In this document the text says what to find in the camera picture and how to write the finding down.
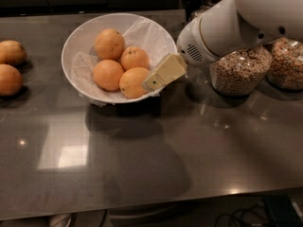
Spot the black box under table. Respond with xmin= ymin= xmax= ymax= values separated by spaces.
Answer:
xmin=263 ymin=196 xmax=303 ymax=227

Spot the white paper liner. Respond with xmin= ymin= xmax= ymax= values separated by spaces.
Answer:
xmin=70 ymin=16 xmax=177 ymax=108

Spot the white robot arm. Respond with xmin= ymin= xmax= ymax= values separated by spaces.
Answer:
xmin=143 ymin=0 xmax=303 ymax=92

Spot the orange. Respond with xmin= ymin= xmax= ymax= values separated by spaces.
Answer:
xmin=119 ymin=67 xmax=150 ymax=99
xmin=0 ymin=64 xmax=23 ymax=96
xmin=93 ymin=60 xmax=124 ymax=91
xmin=120 ymin=46 xmax=150 ymax=71
xmin=0 ymin=40 xmax=27 ymax=66
xmin=94 ymin=28 xmax=125 ymax=61

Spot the front glass cereal jar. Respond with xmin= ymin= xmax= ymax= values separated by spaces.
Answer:
xmin=210 ymin=45 xmax=272 ymax=96

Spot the black cable under table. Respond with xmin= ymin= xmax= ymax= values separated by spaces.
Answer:
xmin=214 ymin=201 xmax=269 ymax=227

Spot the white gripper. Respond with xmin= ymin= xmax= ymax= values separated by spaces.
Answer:
xmin=142 ymin=16 xmax=218 ymax=92

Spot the white object under table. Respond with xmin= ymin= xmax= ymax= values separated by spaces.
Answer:
xmin=48 ymin=214 xmax=72 ymax=227

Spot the white bowl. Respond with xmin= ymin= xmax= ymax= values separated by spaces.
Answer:
xmin=61 ymin=12 xmax=179 ymax=105

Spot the right back glass cereal jar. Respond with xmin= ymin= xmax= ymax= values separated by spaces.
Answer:
xmin=267 ymin=38 xmax=303 ymax=91

